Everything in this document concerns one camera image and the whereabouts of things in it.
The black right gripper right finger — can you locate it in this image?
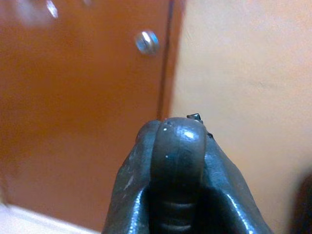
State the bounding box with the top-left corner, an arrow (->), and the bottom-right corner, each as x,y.
186,112 -> 274,234

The brown wooden door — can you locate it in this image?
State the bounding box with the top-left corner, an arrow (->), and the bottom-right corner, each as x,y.
0,0 -> 173,232

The brown door frame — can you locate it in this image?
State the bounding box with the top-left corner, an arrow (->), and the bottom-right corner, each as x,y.
157,0 -> 188,120

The dark blurry object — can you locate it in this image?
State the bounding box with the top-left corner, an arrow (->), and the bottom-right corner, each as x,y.
290,170 -> 312,234

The dark grey broom handle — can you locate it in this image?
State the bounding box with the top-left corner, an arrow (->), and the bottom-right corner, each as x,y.
149,117 -> 208,234

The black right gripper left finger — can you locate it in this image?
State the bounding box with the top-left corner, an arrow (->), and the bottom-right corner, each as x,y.
101,120 -> 160,234

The silver door lock cylinder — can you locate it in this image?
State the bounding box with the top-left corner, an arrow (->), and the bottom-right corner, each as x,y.
134,29 -> 160,56

